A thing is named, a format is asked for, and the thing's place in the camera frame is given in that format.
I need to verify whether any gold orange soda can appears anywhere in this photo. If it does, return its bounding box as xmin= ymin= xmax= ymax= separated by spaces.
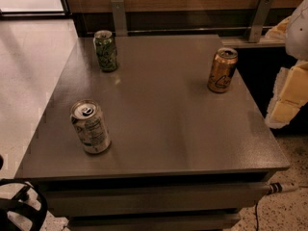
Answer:
xmin=208 ymin=47 xmax=238 ymax=93

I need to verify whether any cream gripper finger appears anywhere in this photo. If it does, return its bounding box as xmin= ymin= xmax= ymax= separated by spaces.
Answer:
xmin=265 ymin=16 xmax=290 ymax=41
xmin=265 ymin=61 xmax=308 ymax=129

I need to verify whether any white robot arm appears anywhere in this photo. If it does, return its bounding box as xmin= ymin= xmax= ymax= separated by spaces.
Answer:
xmin=265 ymin=0 xmax=308 ymax=129

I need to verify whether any black chair base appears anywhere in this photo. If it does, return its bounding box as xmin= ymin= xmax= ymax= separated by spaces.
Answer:
xmin=0 ymin=179 xmax=48 ymax=231

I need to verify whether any black hanging cable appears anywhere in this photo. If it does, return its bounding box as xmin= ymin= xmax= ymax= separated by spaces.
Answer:
xmin=254 ymin=201 xmax=260 ymax=231

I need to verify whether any white silver soda can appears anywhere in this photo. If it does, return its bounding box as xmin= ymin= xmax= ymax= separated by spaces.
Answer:
xmin=70 ymin=99 xmax=111 ymax=154

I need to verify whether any grey table drawer unit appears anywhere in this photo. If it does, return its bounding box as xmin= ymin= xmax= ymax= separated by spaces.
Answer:
xmin=16 ymin=36 xmax=289 ymax=231

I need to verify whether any silver black cable plug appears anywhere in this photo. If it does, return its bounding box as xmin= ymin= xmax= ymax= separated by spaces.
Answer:
xmin=268 ymin=183 xmax=298 ymax=194

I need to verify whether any metal wall bracket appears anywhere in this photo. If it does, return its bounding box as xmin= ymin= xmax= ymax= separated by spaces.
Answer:
xmin=111 ymin=0 xmax=128 ymax=37
xmin=246 ymin=0 xmax=273 ymax=43

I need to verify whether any left metal wall bracket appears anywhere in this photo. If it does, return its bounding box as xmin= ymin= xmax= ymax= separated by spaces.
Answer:
xmin=111 ymin=0 xmax=128 ymax=37

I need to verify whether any right metal wall bracket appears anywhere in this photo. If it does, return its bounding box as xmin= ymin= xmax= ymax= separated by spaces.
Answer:
xmin=246 ymin=0 xmax=273 ymax=43

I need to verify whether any green patterned soda can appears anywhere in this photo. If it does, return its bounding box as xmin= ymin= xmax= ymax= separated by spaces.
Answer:
xmin=93 ymin=30 xmax=118 ymax=72

